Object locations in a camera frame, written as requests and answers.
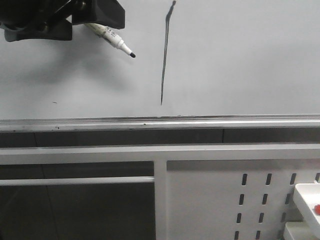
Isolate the lower white plastic bin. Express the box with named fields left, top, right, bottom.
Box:
left=283, top=221, right=318, bottom=240

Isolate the small red object in bin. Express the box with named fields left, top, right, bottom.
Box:
left=314, top=204, right=320, bottom=215

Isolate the white plastic bin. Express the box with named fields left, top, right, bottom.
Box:
left=292, top=183, right=320, bottom=239
left=283, top=221, right=318, bottom=240

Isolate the large whiteboard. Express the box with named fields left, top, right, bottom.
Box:
left=0, top=0, right=320, bottom=132

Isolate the white metal pegboard rack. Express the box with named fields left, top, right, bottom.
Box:
left=0, top=143, right=320, bottom=240

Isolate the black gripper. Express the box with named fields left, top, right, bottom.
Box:
left=0, top=0, right=125, bottom=42

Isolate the white whiteboard marker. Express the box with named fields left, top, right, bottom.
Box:
left=84, top=23, right=136, bottom=58

